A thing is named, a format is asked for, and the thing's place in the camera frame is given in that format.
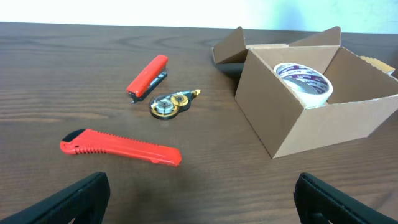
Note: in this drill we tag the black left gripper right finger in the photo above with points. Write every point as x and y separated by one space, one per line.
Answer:
318 202

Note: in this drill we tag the correction tape dispenser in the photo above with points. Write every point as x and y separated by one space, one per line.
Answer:
168 106

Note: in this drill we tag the brown cardboard box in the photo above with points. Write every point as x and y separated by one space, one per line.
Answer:
363 96

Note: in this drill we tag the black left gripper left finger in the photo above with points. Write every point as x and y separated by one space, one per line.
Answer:
82 202

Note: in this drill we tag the yellow sticky note pad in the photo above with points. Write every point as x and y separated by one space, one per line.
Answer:
387 69

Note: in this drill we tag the red utility knife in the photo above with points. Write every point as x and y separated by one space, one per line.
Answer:
88 141

